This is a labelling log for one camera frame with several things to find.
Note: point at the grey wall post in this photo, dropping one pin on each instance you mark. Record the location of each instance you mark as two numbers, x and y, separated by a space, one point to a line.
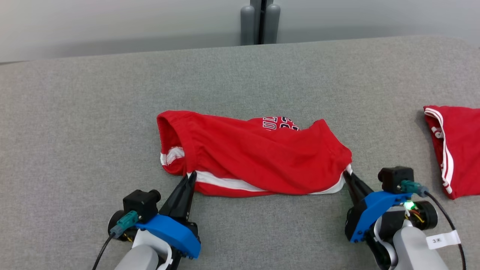
247 22

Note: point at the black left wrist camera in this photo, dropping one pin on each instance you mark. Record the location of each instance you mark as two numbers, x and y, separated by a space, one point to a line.
140 202

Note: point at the red white lettered jersey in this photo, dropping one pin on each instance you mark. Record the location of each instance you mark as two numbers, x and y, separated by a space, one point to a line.
461 150

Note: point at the red white shorts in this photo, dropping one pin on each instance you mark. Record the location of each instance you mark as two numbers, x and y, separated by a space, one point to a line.
262 157

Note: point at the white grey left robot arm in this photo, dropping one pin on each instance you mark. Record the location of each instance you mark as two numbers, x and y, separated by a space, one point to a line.
138 258

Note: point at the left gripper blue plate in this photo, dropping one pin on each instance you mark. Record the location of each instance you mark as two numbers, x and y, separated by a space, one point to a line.
172 232

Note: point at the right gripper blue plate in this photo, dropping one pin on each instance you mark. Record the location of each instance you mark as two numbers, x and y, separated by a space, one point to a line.
365 212

